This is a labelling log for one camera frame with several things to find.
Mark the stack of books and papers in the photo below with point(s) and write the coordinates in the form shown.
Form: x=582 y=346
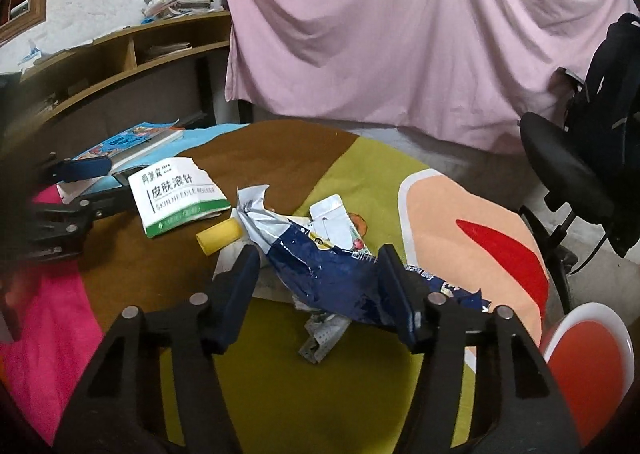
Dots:
x=170 y=9

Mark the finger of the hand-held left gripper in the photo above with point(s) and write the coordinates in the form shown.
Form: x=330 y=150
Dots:
x=107 y=201
x=82 y=169

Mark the white paper packet green label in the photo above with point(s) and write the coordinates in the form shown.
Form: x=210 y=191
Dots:
x=175 y=199

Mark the blue white tissue packet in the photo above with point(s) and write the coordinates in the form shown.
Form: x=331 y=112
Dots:
x=36 y=53

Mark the yellow cylinder roll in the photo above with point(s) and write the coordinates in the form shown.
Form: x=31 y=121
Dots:
x=220 y=236

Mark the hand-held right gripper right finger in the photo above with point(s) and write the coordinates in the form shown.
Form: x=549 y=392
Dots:
x=397 y=294

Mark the red bin with white rim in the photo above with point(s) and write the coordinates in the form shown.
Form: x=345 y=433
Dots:
x=590 y=364

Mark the black office chair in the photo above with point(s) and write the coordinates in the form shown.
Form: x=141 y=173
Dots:
x=555 y=154

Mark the blue foil snack bag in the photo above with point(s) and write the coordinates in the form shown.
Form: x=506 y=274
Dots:
x=325 y=279

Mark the pink hanging sheet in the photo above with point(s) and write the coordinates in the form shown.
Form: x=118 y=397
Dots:
x=400 y=34

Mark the dark blue backpack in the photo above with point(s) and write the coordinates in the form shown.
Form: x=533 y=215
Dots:
x=615 y=99

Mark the wooden shelf desk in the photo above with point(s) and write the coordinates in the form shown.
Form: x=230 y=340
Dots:
x=170 y=25

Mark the papers in shelf compartment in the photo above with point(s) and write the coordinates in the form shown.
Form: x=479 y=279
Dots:
x=165 y=50

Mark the white blister card package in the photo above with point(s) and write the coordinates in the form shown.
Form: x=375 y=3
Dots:
x=332 y=216

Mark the grey crumpled wrapper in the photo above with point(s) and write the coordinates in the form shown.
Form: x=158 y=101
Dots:
x=322 y=336

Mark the colourful printed blanket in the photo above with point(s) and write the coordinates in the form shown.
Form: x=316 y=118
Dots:
x=350 y=164

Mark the blue children's picture book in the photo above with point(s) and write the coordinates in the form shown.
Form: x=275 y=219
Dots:
x=130 y=139

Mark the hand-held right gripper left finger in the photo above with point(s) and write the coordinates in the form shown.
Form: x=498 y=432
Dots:
x=240 y=294

